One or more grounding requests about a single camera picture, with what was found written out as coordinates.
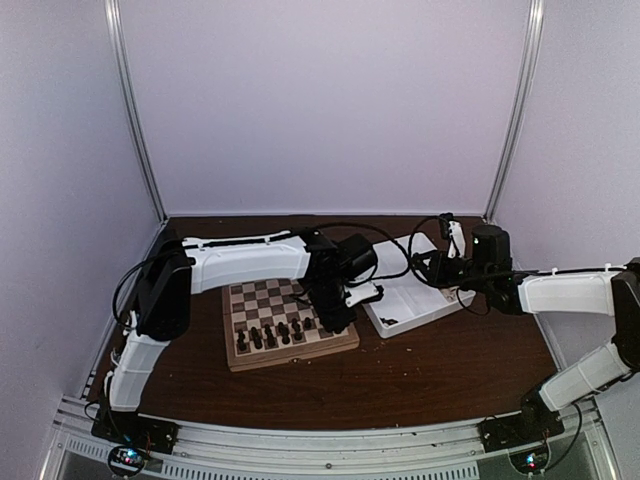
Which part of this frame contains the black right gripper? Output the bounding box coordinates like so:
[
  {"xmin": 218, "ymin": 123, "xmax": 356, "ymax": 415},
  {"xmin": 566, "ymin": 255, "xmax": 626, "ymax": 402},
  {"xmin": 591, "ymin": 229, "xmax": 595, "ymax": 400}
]
[{"xmin": 412, "ymin": 250, "xmax": 492, "ymax": 293}]

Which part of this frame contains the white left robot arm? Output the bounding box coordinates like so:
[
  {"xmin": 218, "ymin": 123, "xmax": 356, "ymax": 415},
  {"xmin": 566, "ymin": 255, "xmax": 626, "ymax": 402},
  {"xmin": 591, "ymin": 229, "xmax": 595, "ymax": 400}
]
[{"xmin": 103, "ymin": 228, "xmax": 383, "ymax": 444}]

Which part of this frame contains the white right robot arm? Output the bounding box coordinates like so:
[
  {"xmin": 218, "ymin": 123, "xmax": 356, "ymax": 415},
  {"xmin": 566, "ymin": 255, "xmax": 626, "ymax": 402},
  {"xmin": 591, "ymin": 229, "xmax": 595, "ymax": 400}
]
[{"xmin": 410, "ymin": 224, "xmax": 639, "ymax": 442}]

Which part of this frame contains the wooden chess board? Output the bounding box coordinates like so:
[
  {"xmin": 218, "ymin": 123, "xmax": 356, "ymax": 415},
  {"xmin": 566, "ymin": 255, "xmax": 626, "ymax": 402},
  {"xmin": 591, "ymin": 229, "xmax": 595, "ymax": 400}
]
[{"xmin": 222, "ymin": 279, "xmax": 360, "ymax": 372}]

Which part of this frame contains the white plastic divided tray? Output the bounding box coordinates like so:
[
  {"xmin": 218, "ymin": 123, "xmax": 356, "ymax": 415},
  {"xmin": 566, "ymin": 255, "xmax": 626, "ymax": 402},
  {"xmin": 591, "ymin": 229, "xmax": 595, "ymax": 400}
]
[{"xmin": 363, "ymin": 233, "xmax": 476, "ymax": 339}]

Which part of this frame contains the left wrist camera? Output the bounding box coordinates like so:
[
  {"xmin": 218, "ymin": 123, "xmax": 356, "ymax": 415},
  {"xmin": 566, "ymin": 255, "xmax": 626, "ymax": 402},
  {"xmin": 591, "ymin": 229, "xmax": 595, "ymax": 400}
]
[{"xmin": 344, "ymin": 281, "xmax": 384, "ymax": 308}]

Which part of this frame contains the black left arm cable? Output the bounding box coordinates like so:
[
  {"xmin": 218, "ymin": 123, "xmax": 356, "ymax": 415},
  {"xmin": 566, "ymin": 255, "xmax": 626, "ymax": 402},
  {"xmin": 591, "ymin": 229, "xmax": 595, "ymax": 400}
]
[{"xmin": 184, "ymin": 222, "xmax": 416, "ymax": 281}]

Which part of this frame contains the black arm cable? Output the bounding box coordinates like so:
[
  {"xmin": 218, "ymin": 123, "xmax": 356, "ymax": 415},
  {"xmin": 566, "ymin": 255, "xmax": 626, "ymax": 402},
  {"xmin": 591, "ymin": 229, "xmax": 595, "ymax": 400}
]
[
  {"xmin": 407, "ymin": 215, "xmax": 451, "ymax": 281},
  {"xmin": 184, "ymin": 222, "xmax": 416, "ymax": 281}
]

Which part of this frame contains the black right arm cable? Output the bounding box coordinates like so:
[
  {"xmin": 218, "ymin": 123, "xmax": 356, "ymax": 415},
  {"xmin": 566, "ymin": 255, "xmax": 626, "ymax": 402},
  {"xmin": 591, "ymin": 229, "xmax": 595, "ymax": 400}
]
[{"xmin": 407, "ymin": 215, "xmax": 451, "ymax": 281}]

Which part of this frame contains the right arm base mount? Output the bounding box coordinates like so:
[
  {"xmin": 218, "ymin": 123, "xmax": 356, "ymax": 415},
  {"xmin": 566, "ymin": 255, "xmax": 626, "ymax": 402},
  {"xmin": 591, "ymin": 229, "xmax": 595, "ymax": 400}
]
[{"xmin": 478, "ymin": 393, "xmax": 565, "ymax": 453}]

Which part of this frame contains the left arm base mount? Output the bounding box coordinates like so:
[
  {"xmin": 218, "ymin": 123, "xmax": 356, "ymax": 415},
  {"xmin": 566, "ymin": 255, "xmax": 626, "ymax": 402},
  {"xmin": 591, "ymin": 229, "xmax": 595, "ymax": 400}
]
[{"xmin": 91, "ymin": 395, "xmax": 179, "ymax": 454}]

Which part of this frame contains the right aluminium frame post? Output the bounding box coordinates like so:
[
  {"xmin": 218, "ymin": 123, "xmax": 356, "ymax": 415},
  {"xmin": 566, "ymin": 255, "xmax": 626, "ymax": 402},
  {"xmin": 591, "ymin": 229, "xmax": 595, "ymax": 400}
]
[{"xmin": 483, "ymin": 0, "xmax": 545, "ymax": 223}]

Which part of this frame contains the aluminium frame post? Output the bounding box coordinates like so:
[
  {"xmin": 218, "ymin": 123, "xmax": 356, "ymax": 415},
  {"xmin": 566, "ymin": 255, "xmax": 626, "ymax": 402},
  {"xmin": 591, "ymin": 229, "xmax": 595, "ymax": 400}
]
[
  {"xmin": 104, "ymin": 0, "xmax": 168, "ymax": 223},
  {"xmin": 483, "ymin": 0, "xmax": 545, "ymax": 223}
]

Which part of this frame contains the aluminium front rail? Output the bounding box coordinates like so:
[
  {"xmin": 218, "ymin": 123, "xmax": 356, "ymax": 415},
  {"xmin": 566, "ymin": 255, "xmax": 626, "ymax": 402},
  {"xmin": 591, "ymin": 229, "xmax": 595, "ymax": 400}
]
[{"xmin": 36, "ymin": 396, "xmax": 621, "ymax": 479}]

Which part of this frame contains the left aluminium frame post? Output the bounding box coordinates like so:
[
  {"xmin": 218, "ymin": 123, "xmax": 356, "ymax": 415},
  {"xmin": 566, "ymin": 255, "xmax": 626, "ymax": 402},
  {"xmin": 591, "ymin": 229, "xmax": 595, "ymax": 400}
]
[{"xmin": 104, "ymin": 0, "xmax": 168, "ymax": 223}]

